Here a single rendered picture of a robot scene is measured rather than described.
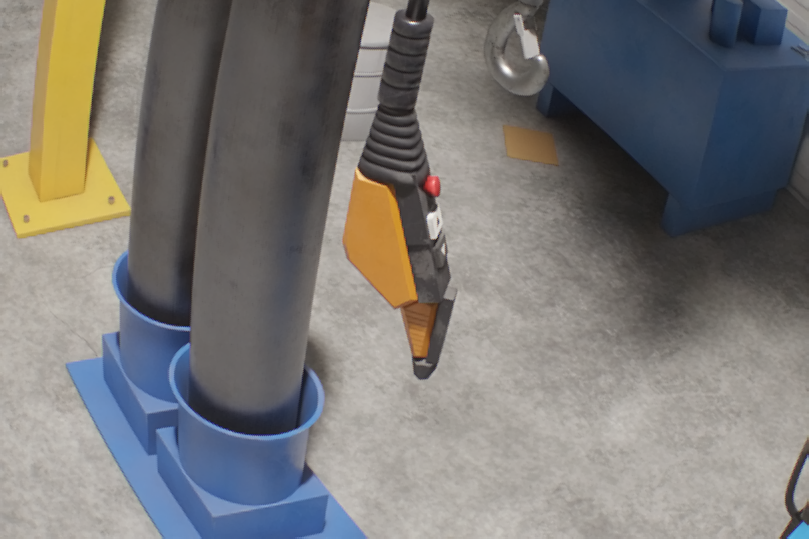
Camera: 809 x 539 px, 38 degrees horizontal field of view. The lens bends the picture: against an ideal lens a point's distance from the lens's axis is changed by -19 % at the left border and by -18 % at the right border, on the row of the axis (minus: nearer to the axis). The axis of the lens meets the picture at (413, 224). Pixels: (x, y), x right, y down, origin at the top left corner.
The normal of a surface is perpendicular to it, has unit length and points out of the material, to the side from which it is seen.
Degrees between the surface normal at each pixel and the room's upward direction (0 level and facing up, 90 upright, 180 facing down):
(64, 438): 0
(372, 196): 90
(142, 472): 0
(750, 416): 0
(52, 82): 90
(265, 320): 90
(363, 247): 90
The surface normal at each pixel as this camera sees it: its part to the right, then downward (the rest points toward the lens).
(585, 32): -0.84, 0.16
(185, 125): 0.00, 0.56
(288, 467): 0.76, 0.47
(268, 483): 0.46, 0.56
